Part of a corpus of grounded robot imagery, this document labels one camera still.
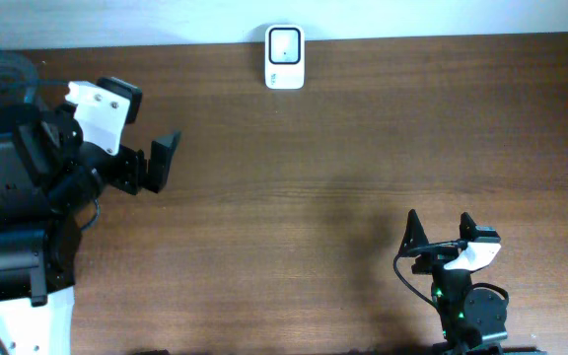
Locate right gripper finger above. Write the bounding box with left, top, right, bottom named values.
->
left=460, top=212, right=478, bottom=242
left=398, top=209, right=429, bottom=254

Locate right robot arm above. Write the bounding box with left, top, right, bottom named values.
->
left=392, top=210, right=510, bottom=354

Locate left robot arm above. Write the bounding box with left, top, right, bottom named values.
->
left=0, top=104, right=180, bottom=354

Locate white barcode scanner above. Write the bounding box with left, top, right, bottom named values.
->
left=264, top=24, right=306, bottom=90

